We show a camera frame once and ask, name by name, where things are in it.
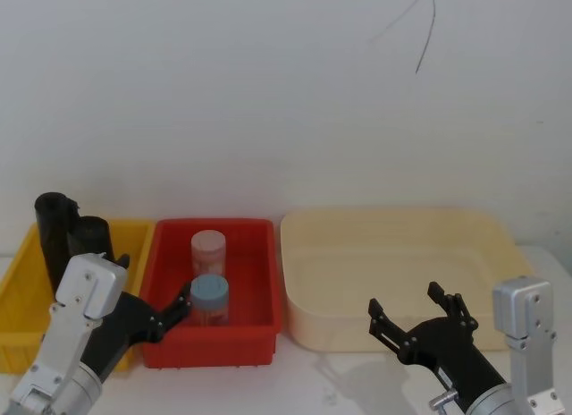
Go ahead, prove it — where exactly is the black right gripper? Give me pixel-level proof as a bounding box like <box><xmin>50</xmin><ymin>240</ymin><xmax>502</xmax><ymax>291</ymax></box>
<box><xmin>368</xmin><ymin>281</ymin><xmax>509</xmax><ymax>402</ymax></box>

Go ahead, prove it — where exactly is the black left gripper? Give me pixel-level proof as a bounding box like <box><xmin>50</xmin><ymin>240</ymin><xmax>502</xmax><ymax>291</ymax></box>
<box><xmin>79</xmin><ymin>253</ymin><xmax>194</xmax><ymax>384</ymax></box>

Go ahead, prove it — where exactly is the clear jar with blue lid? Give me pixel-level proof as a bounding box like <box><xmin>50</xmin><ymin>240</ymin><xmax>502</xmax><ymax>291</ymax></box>
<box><xmin>189</xmin><ymin>275</ymin><xmax>231</xmax><ymax>327</ymax></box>

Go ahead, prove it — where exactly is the clear jar with pink lid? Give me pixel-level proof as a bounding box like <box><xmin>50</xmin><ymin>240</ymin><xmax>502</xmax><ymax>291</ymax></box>
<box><xmin>190</xmin><ymin>230</ymin><xmax>228</xmax><ymax>285</ymax></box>

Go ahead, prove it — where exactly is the cream plastic tray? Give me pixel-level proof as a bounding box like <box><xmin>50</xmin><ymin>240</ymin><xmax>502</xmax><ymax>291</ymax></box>
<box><xmin>280</xmin><ymin>207</ymin><xmax>537</xmax><ymax>353</ymax></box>

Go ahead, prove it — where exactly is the short black roll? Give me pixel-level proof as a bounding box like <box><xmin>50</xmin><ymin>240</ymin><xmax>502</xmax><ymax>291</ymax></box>
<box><xmin>66</xmin><ymin>216</ymin><xmax>115</xmax><ymax>273</ymax></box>

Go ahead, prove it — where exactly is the red plastic bin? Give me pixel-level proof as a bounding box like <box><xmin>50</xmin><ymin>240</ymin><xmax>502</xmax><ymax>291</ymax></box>
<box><xmin>139</xmin><ymin>216</ymin><xmax>283</xmax><ymax>370</ymax></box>

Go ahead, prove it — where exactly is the tall black roll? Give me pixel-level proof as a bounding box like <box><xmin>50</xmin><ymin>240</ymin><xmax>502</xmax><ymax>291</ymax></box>
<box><xmin>34</xmin><ymin>191</ymin><xmax>81</xmax><ymax>295</ymax></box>

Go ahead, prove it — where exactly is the yellow plastic bin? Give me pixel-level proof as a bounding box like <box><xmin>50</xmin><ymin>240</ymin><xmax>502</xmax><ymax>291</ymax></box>
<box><xmin>0</xmin><ymin>218</ymin><xmax>156</xmax><ymax>375</ymax></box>

